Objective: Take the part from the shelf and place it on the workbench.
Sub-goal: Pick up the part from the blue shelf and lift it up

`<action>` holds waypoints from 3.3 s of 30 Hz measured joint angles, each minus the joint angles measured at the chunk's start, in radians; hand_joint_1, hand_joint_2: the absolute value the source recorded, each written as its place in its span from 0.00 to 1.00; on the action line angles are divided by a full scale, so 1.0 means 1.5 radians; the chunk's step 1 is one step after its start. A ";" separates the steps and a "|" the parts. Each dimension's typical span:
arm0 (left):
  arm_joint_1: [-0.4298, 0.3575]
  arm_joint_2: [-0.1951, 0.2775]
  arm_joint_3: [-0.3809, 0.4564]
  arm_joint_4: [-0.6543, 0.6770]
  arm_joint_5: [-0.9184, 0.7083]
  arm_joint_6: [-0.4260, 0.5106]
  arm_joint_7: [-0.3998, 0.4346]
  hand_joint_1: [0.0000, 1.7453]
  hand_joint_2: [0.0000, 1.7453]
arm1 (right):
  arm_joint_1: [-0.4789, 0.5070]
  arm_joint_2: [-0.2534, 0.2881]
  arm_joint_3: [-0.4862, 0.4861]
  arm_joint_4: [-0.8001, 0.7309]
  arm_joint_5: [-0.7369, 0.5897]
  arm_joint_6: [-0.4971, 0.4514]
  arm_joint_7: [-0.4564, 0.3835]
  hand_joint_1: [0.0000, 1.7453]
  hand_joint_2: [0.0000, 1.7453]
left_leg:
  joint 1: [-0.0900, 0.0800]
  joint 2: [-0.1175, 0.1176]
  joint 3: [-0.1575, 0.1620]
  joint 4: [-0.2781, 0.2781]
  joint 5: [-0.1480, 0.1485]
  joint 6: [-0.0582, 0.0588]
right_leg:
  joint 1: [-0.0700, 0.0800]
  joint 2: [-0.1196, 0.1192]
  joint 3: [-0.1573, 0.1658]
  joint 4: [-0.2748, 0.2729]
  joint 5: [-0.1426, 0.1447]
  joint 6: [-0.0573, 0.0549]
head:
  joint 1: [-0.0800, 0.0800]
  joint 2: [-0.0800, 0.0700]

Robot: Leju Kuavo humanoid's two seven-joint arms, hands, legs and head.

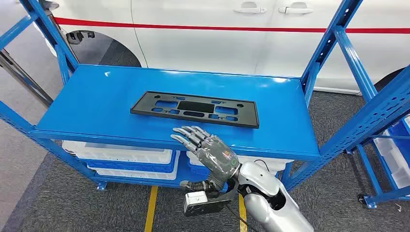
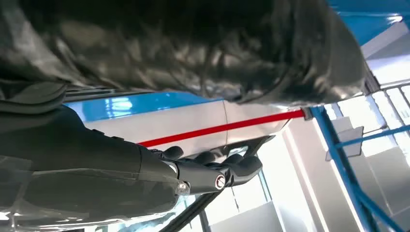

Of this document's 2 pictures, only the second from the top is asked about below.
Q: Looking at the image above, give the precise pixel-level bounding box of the white car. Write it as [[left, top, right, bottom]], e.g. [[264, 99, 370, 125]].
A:
[[81, 99, 308, 158]]

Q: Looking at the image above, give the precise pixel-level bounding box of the crumpled clear plastic film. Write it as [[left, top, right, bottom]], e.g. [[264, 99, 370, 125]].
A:
[[0, 0, 367, 106]]

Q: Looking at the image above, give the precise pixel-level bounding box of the red barrier belt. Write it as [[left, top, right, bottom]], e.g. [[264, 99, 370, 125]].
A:
[[137, 109, 306, 148]]

